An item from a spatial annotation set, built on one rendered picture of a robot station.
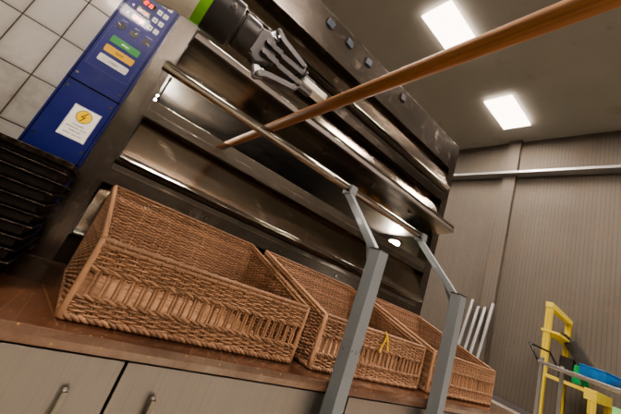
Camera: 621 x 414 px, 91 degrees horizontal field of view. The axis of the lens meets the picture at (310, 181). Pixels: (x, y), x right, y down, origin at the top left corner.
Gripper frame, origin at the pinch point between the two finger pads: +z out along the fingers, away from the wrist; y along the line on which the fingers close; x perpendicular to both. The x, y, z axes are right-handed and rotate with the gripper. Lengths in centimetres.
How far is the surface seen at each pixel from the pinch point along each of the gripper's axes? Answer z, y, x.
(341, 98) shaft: 4.6, 0.9, 6.0
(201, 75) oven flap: -17, -18, -64
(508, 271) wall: 769, -152, -267
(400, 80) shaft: 5.4, 1.5, 21.6
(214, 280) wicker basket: 3.6, 46.8, -14.6
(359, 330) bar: 43, 46, -5
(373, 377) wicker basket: 68, 59, -15
